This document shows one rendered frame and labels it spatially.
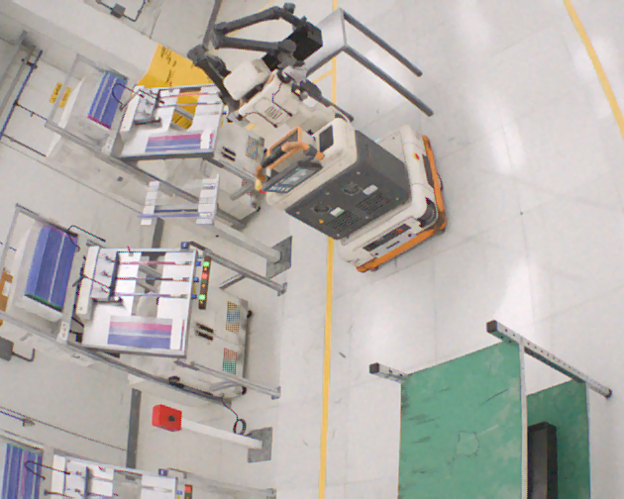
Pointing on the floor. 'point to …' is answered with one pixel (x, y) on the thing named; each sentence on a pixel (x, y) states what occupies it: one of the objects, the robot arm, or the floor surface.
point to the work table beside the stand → (335, 32)
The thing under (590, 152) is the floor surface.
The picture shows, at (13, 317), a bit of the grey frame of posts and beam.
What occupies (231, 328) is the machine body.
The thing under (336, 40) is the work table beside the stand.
